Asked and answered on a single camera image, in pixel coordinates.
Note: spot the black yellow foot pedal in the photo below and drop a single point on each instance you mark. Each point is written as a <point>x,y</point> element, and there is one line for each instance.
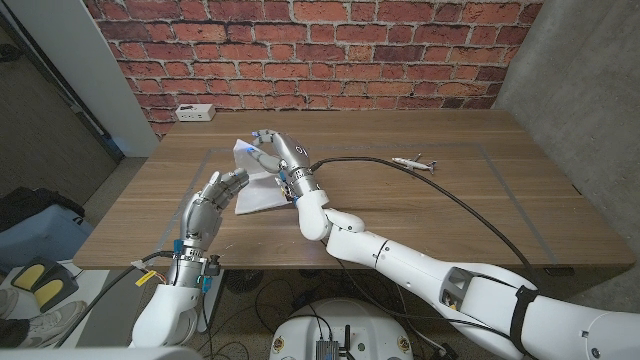
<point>29,276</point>
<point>52,292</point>

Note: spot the white power strip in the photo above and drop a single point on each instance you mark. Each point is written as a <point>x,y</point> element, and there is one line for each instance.
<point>195,112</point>

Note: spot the black bag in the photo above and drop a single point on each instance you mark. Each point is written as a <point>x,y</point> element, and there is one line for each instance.
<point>25,202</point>

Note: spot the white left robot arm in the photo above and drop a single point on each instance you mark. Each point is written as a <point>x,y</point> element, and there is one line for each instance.
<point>175,300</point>

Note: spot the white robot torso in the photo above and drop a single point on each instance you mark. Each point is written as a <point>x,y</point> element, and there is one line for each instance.
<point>370,325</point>

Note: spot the grey white sneaker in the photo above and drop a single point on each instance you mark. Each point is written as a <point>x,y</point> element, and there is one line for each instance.
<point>55,325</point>
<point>7,302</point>

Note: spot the white toy airplane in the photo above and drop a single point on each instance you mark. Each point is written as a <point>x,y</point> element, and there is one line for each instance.
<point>412,163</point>

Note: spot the blue storage bin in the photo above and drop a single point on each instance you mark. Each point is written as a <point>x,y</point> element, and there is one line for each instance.
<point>40,237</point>

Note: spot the white handkerchief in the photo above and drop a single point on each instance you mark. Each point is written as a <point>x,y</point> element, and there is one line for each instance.
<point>257,195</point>

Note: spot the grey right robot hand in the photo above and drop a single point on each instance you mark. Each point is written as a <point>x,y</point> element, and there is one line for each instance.
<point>285,152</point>

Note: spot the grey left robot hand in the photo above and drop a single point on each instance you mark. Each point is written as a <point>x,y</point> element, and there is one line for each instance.
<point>210,210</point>

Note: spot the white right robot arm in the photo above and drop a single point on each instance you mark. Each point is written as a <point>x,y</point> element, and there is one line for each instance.
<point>450,285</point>

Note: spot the black round fan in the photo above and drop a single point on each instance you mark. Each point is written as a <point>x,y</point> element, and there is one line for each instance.
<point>247,282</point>

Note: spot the red brick printed backdrop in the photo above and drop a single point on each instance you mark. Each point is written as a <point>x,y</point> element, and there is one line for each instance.
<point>320,50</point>

